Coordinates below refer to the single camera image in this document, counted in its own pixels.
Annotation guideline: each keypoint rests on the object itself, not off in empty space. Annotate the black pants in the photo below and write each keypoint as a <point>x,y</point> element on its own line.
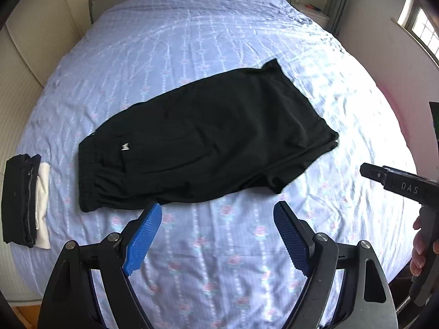
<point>205,137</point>

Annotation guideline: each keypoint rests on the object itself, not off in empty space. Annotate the white nightstand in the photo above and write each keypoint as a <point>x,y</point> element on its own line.
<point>313,14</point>

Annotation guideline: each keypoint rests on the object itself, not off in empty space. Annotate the window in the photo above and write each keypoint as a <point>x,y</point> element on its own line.
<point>423,24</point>

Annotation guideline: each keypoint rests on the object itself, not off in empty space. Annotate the black folded garment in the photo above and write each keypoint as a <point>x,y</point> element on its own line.
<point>19,202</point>

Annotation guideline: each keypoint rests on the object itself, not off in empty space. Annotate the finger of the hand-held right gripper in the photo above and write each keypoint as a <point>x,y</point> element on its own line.
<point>372,172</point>

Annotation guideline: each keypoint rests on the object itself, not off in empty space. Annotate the small red item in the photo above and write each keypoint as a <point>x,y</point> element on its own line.
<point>313,7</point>

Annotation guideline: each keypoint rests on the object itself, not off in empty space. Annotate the white folded garment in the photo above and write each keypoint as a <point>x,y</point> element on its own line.
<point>43,205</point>

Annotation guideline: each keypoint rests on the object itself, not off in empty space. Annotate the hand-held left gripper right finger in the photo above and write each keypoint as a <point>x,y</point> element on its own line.
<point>291,238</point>

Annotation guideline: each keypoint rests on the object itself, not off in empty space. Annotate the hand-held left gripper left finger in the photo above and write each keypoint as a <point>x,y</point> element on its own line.
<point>145,238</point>

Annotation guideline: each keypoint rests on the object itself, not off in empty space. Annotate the person's right hand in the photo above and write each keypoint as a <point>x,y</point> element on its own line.
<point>418,246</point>

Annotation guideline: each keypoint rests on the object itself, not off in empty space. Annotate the blue floral bed sheet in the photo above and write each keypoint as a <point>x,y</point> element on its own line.
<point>212,34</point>

